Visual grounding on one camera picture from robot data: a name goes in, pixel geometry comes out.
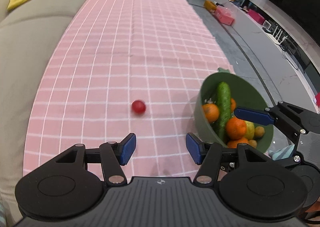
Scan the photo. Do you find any pink storage box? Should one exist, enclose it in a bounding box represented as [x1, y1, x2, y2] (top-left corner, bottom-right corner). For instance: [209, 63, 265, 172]
[214, 6, 234, 26]

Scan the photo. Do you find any large orange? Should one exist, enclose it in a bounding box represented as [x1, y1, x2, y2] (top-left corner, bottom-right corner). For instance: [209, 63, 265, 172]
[227, 137, 249, 148]

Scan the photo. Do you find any pink checkered tablecloth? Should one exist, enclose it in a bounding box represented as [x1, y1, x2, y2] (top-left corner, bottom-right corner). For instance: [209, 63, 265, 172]
[23, 0, 232, 178]

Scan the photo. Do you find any orange box on floor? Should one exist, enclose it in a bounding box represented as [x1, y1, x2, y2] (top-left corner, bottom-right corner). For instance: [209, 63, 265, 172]
[203, 0, 217, 13]

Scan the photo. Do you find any red cherry tomato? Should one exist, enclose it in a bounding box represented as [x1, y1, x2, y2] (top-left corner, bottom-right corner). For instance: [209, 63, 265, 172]
[131, 100, 146, 115]

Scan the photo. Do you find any green cucumber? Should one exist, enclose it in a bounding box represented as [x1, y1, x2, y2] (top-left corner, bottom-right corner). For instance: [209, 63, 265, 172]
[216, 81, 231, 140]

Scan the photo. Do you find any beige sofa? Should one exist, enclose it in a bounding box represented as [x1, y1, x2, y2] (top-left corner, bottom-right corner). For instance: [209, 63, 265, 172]
[1, 0, 86, 226]

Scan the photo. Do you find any green colander bowl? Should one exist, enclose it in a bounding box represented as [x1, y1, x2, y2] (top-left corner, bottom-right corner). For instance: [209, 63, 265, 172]
[194, 68, 273, 153]

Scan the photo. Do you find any white tv console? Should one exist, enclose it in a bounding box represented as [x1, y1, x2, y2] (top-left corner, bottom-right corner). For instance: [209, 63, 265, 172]
[210, 0, 319, 113]

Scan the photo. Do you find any brown kiwi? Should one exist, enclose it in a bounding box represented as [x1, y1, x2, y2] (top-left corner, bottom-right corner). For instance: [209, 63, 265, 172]
[248, 139, 258, 148]
[254, 126, 265, 139]

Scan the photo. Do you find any yellow green pear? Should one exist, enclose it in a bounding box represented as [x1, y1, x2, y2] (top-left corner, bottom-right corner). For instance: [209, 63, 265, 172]
[244, 121, 255, 140]

